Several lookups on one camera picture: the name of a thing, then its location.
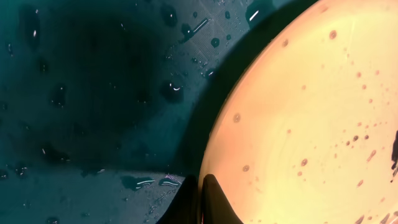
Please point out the blue plastic tray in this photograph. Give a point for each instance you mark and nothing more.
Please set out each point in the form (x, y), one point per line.
(107, 105)

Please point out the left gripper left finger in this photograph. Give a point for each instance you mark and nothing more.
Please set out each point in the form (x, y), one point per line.
(183, 208)

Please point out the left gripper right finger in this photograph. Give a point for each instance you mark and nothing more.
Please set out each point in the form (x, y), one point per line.
(215, 207)

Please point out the yellow plate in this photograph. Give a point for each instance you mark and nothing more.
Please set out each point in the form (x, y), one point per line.
(307, 134)

